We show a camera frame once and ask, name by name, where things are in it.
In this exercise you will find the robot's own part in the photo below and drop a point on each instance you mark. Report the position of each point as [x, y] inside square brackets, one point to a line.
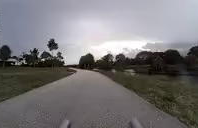
[136, 123]
[64, 124]

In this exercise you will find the pond water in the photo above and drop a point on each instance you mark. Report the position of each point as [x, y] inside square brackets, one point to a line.
[193, 79]

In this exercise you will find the grass verge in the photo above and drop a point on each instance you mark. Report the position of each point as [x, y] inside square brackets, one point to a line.
[167, 95]

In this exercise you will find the row of trees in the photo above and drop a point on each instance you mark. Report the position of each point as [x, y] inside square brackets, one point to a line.
[30, 57]
[147, 58]

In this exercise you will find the grey paved road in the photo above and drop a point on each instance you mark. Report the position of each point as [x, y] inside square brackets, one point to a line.
[87, 96]

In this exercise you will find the grass field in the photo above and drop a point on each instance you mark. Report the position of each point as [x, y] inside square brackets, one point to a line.
[17, 81]

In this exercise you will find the house with gable roof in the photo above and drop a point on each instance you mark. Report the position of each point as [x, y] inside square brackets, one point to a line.
[157, 61]

